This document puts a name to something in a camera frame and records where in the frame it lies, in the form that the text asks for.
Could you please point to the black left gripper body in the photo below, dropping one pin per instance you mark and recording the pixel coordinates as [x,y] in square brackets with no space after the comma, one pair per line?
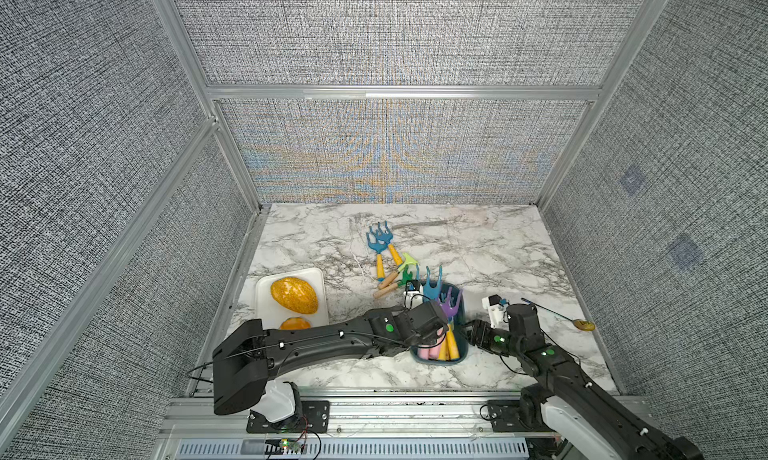
[425,342]

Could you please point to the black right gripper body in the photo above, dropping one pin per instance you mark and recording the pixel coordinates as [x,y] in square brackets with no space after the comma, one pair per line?
[494,339]

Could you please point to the purple rake pink handle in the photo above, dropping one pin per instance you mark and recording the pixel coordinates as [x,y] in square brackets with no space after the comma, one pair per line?
[450,302]

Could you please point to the light blue rake yellow handle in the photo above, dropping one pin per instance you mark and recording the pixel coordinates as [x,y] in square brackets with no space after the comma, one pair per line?
[432,285]

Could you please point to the teal plastic storage box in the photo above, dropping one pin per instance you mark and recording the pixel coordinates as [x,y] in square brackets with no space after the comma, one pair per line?
[463,345]

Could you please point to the dark green tool wooden handle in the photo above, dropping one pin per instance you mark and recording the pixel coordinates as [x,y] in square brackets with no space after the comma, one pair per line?
[413,285]

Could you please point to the light green tool wooden handle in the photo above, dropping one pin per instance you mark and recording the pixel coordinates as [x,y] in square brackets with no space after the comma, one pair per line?
[399,268]

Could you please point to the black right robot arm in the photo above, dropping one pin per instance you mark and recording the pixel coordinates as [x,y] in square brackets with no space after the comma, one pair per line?
[566,400]

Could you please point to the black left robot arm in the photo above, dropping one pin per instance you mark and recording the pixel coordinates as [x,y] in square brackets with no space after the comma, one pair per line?
[252,356]

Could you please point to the small brush blue stick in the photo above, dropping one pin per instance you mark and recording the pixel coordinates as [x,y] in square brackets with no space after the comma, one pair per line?
[579,324]

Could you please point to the oval yellow bread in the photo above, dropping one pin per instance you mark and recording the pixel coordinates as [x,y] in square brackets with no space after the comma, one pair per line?
[295,294]

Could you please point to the white rectangular tray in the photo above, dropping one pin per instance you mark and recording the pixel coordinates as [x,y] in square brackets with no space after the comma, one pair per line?
[273,314]

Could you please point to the green tool pink handle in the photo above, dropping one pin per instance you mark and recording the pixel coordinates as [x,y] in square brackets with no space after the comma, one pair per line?
[429,353]

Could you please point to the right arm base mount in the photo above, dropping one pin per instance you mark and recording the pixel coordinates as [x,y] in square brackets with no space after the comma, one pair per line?
[524,414]

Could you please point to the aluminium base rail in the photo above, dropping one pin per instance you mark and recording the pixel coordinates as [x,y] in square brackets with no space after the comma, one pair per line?
[367,424]

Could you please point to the ring shaped bread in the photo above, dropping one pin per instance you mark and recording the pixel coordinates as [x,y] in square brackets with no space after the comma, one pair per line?
[294,324]

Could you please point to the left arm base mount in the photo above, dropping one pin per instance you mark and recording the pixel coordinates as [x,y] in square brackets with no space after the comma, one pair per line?
[281,410]

